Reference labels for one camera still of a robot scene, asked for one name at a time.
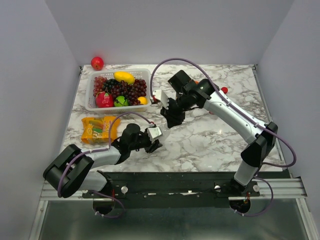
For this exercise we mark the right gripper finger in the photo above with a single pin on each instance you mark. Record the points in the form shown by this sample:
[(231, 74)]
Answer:
[(166, 113), (175, 120)]

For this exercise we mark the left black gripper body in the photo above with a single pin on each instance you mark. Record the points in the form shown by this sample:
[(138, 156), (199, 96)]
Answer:
[(143, 141)]

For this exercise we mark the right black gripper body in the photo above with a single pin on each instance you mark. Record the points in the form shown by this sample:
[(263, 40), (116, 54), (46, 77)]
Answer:
[(175, 107)]

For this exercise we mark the clear plastic bottle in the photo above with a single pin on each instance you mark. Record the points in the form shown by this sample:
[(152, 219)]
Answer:
[(165, 132)]

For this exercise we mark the red bottle cap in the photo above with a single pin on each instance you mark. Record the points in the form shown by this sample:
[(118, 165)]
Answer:
[(225, 90)]

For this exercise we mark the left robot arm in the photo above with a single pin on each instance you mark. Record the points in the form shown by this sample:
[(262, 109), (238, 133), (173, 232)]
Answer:
[(70, 171)]

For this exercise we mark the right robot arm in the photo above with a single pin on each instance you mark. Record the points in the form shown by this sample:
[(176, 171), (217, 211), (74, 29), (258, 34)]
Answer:
[(258, 135)]

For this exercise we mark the small yellow lemon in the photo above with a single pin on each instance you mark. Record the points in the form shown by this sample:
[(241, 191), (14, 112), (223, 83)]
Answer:
[(142, 100)]

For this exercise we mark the dark purple grapes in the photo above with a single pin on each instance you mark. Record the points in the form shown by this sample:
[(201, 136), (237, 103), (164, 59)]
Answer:
[(131, 91)]

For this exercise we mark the green toy fruit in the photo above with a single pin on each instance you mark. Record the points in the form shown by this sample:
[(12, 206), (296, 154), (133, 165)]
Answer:
[(121, 101)]

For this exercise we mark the yellow snack bag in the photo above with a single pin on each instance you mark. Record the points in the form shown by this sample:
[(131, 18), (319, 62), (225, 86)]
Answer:
[(96, 129)]

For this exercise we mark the yellow mango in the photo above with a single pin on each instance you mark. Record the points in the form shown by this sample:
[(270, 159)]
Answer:
[(126, 77)]

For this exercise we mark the red dragon fruit toy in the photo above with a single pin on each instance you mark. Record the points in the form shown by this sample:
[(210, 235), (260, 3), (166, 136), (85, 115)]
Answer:
[(104, 100)]

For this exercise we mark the white plastic basket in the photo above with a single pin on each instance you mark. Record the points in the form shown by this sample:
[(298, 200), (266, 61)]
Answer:
[(90, 104)]

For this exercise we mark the red grapes bunch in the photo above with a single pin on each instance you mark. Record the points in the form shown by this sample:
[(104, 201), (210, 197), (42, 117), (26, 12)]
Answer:
[(99, 85)]

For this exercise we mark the red apple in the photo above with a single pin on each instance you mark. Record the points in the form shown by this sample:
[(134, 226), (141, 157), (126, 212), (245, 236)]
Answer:
[(97, 63)]

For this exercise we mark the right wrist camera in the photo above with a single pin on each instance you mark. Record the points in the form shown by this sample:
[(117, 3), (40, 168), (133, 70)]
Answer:
[(159, 96)]

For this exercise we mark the black table front rail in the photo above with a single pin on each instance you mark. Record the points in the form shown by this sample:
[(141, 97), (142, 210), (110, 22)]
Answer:
[(151, 190)]

